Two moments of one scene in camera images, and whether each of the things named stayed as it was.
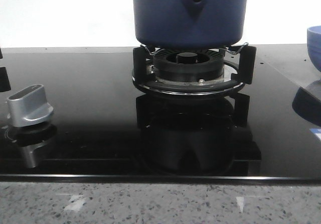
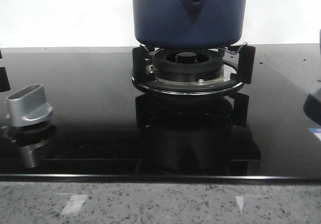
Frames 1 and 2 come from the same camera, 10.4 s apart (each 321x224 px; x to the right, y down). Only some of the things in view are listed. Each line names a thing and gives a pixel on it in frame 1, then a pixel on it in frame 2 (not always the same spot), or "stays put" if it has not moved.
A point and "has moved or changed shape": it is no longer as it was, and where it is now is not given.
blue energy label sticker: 317,131 stays put
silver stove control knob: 28,106 stays put
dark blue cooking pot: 189,15 stays put
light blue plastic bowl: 314,44 has moved or changed shape
